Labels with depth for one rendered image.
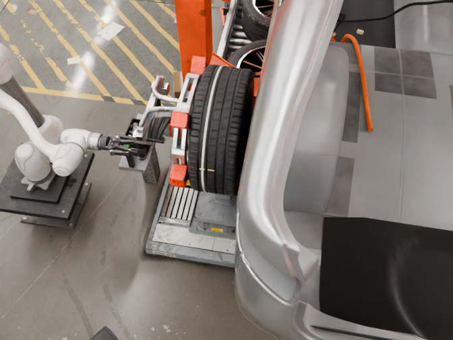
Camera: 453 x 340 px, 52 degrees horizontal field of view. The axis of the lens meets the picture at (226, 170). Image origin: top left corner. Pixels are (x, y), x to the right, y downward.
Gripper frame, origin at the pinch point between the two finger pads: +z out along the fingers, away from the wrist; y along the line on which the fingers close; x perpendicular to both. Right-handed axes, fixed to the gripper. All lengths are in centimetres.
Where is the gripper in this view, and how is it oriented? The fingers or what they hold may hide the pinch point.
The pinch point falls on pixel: (139, 148)
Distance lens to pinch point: 242.6
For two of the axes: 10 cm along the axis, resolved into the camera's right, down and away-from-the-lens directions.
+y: -1.8, 8.1, -5.6
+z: 9.8, 1.4, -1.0
